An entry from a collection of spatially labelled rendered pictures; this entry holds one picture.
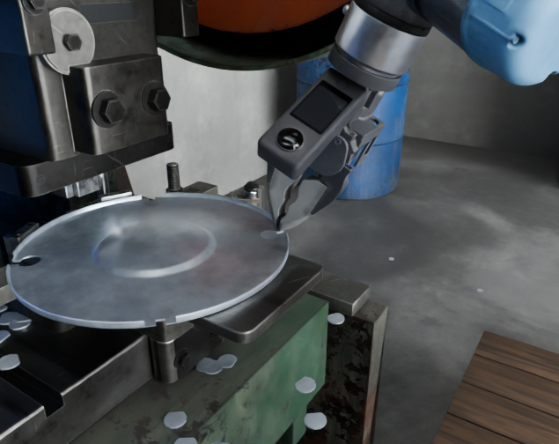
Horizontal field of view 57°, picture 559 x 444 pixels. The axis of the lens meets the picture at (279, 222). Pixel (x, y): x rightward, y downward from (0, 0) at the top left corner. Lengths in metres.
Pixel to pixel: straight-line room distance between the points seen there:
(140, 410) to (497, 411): 0.67
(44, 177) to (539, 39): 0.42
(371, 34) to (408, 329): 1.41
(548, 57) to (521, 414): 0.77
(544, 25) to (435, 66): 3.47
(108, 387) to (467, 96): 3.46
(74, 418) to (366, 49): 0.43
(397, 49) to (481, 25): 0.11
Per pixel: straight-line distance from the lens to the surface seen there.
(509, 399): 1.09
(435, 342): 1.77
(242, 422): 0.63
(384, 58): 0.48
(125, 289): 0.51
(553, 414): 1.09
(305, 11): 0.78
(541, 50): 0.40
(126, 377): 0.58
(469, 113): 3.83
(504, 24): 0.38
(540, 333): 1.93
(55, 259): 0.59
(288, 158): 0.45
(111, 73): 0.52
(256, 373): 0.61
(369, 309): 0.76
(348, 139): 0.51
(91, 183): 0.63
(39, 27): 0.47
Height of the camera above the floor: 1.04
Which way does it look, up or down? 25 degrees down
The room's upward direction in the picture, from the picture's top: straight up
